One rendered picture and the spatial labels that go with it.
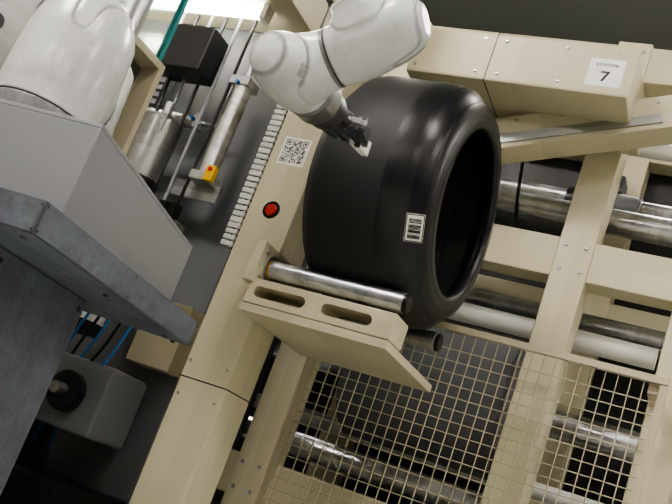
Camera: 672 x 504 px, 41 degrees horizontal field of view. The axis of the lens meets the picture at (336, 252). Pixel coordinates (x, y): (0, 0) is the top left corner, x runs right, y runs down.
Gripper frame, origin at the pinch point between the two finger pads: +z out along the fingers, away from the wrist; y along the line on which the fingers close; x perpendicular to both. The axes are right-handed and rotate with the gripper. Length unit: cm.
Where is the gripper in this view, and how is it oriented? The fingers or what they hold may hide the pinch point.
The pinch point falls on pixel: (360, 143)
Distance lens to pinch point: 180.8
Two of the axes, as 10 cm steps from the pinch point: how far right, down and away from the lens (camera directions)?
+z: 3.8, 2.5, 8.9
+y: -8.8, -2.0, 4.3
